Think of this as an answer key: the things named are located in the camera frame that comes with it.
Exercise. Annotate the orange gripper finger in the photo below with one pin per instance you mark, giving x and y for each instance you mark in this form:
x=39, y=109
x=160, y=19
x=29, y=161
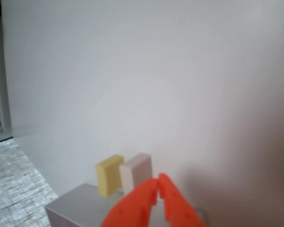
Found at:
x=132, y=208
x=177, y=205

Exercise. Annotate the white foam cuboid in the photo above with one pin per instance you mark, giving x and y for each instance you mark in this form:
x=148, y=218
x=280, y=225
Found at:
x=137, y=172

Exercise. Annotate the yellow foam cuboid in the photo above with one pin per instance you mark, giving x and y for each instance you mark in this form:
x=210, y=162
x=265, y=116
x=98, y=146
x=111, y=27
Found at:
x=107, y=177

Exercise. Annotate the white cardboard bin box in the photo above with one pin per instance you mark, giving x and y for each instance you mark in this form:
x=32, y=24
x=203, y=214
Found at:
x=73, y=205

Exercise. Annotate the white shelf unit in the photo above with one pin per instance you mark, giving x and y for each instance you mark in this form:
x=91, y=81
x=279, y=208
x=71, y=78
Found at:
x=3, y=71

